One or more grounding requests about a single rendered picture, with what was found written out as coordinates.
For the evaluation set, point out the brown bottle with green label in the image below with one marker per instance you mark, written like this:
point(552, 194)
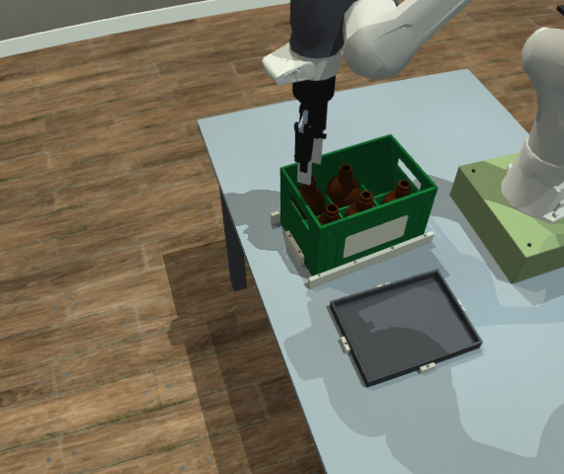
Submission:
point(364, 202)

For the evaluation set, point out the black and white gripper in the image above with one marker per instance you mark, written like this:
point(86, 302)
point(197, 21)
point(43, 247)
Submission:
point(309, 94)

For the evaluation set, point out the green crate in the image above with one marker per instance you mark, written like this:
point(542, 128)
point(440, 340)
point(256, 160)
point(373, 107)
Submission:
point(375, 162)

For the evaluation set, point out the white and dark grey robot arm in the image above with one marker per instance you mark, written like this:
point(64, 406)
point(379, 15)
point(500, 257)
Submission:
point(379, 43)

